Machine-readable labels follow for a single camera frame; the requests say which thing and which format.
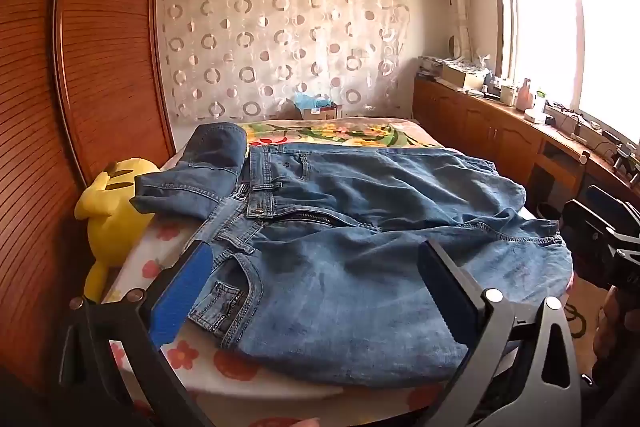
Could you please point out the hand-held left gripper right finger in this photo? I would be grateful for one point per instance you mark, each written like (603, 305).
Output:
(445, 292)

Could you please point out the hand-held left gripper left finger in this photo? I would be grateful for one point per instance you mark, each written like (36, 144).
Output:
(180, 292)

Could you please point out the blue denim pants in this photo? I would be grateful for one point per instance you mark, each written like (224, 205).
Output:
(200, 167)
(350, 267)

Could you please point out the folded blue denim pants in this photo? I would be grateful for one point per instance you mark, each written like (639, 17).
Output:
(200, 167)

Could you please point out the person's right hand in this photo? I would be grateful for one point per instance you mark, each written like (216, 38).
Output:
(612, 327)

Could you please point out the white strawberry-print sheet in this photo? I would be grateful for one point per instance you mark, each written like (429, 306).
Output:
(200, 357)

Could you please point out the yellow plush toy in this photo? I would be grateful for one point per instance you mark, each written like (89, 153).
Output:
(115, 227)

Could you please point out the pink and white tissue box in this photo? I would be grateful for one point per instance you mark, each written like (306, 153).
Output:
(536, 116)

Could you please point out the pink bottle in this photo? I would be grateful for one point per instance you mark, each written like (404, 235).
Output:
(525, 94)

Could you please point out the wooden side cabinet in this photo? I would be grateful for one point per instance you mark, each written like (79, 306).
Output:
(475, 122)

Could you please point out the floral blanket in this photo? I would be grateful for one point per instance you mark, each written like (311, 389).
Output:
(340, 132)

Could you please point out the open cardboard box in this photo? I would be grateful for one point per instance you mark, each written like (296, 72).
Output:
(467, 77)

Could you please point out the window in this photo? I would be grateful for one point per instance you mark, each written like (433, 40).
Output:
(575, 32)

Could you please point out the cardboard box with blue contents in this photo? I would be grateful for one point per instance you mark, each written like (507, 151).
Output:
(320, 111)

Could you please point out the circle-patterned wall curtain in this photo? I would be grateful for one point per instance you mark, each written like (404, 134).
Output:
(280, 47)

